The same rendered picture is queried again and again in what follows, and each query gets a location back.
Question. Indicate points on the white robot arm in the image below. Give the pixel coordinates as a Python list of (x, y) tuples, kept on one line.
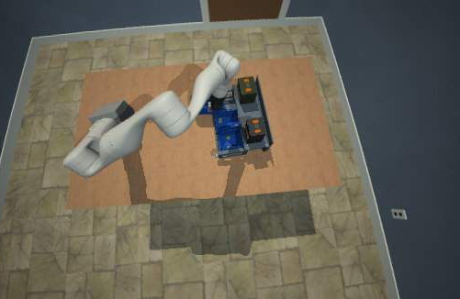
[(166, 110)]

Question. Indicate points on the grey metal shelf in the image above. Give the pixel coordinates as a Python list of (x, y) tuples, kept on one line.
[(246, 111)]

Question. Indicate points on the blue bin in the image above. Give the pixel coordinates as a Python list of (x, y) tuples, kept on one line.
[(229, 119), (204, 110), (235, 141)]

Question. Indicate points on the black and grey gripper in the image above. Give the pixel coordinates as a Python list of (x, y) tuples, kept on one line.
[(216, 99)]

